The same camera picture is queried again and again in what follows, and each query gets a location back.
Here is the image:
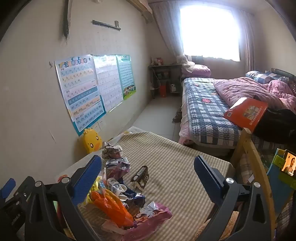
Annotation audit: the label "green chart wall poster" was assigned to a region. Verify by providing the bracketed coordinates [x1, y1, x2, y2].
[116, 54, 137, 100]

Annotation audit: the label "silver purple foil wrapper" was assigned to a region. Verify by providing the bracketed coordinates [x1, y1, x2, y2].
[106, 157, 131, 181]

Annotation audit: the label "blue foil wrapper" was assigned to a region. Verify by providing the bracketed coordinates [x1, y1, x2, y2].
[120, 185, 147, 208]

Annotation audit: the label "white wall outlet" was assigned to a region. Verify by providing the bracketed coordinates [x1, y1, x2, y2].
[91, 120, 104, 132]

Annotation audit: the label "grey brown wrapper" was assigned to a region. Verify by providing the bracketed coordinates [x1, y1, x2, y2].
[102, 142, 123, 160]

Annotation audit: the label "sheer pink curtain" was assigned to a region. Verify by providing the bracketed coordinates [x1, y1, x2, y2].
[239, 9, 257, 70]
[148, 1, 185, 58]

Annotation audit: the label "orange plastic bag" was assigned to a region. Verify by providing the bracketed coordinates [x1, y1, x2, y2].
[90, 189, 134, 229]

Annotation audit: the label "beige checked tablecloth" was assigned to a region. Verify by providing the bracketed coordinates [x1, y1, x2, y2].
[76, 132, 233, 241]

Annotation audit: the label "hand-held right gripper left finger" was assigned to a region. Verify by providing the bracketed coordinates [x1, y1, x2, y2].
[24, 155, 102, 241]

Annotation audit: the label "small dark carton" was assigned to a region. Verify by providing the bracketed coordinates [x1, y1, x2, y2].
[129, 165, 149, 192]

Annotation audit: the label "metal wall bracket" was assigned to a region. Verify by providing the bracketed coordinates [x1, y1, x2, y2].
[92, 20, 122, 31]

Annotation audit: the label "folded pink bedding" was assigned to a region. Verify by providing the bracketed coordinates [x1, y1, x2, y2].
[177, 55, 211, 78]

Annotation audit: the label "yellow duck stool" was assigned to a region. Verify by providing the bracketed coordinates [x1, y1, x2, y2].
[80, 128, 103, 154]

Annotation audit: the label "tan fluffy cloth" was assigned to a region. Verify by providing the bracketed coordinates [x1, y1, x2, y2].
[194, 210, 240, 241]

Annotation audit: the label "white black printed wrapper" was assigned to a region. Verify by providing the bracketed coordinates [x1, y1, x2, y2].
[106, 177, 127, 201]

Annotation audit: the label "pair of shoes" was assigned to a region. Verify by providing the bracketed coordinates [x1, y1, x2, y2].
[172, 105, 183, 123]

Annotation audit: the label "pink floral blanket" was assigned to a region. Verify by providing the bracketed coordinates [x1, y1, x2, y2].
[213, 77, 296, 116]

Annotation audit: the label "smartphone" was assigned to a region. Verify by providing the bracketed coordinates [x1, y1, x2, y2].
[281, 150, 296, 178]

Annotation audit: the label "white chart wall poster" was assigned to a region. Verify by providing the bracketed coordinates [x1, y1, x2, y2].
[92, 55, 124, 113]

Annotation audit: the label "wooden chair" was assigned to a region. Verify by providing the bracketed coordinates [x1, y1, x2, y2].
[230, 127, 277, 234]

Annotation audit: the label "blue plaid quilt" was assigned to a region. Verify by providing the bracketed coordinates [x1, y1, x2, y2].
[181, 77, 243, 146]

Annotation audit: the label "dark shelf table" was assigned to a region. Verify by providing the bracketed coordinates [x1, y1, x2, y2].
[148, 64, 183, 99]

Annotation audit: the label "orange book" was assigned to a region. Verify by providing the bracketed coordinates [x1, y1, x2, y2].
[223, 97, 269, 130]

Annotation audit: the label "pink bed sheet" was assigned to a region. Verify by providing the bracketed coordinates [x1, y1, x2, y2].
[178, 79, 193, 144]

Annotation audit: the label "wooden wall shelf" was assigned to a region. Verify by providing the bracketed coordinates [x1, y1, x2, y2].
[126, 0, 153, 24]

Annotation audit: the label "dark metal headboard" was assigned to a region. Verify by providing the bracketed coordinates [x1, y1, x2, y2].
[271, 68, 296, 80]

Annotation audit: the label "bright window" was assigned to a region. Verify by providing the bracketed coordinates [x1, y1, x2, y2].
[179, 5, 241, 62]

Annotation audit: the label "magenta snack wrapper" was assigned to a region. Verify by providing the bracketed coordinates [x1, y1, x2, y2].
[122, 201, 173, 241]

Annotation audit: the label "blue plaid pillow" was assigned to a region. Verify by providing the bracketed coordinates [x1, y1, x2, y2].
[245, 71, 275, 84]

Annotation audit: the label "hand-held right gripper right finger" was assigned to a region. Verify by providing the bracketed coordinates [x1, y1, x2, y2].
[194, 156, 275, 241]

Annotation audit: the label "yellow wrapper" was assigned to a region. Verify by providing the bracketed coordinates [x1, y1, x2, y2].
[87, 176, 104, 204]

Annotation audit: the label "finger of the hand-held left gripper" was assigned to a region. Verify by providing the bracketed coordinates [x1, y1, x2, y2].
[0, 176, 35, 209]

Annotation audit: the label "large blue letter wall poster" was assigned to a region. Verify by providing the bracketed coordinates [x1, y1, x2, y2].
[55, 55, 107, 137]

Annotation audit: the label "clear plastic bag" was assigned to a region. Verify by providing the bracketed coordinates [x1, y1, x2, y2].
[99, 219, 130, 237]

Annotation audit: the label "black bag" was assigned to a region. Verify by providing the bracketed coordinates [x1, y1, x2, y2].
[254, 108, 296, 144]

